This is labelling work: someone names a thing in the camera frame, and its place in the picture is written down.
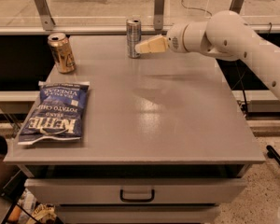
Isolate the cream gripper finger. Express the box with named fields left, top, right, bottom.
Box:
left=135, top=35, right=168, bottom=54

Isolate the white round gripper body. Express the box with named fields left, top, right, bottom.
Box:
left=166, top=23, right=189, bottom=53

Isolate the silver blue redbull can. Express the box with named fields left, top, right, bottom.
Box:
left=126, top=18, right=141, bottom=58

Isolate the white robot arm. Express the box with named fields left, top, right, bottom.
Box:
left=136, top=11, right=280, bottom=224

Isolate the gold soda can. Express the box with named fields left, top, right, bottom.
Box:
left=48, top=33, right=76, bottom=74

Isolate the blue kettle chips bag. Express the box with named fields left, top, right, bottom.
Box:
left=18, top=82, right=90, bottom=145

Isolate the black floor stand leg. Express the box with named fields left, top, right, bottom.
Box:
left=266, top=145, right=280, bottom=166

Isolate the grey lower drawer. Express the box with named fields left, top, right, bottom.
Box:
left=57, top=206, right=219, bottom=224

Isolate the grey drawer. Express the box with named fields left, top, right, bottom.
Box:
left=57, top=206, right=219, bottom=224
left=25, top=178, right=246, bottom=205

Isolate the grey upper drawer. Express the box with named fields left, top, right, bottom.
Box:
left=25, top=178, right=246, bottom=205

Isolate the snack bag under table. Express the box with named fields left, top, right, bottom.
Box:
left=26, top=204, right=57, bottom=224

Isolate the black hanging cable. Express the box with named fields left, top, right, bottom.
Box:
left=177, top=0, right=273, bottom=110

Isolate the middle metal bracket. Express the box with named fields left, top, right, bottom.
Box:
left=153, top=0, right=165, bottom=31

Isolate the metal bracket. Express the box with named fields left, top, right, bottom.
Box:
left=230, top=0, right=244, bottom=13
left=34, top=0, right=55, bottom=31
left=153, top=0, right=165, bottom=31

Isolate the right metal bracket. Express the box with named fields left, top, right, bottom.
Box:
left=230, top=0, right=244, bottom=13

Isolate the left metal bracket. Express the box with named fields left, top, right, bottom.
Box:
left=34, top=0, right=55, bottom=31

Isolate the black drawer handle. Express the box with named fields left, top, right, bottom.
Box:
left=119, top=189, right=155, bottom=203

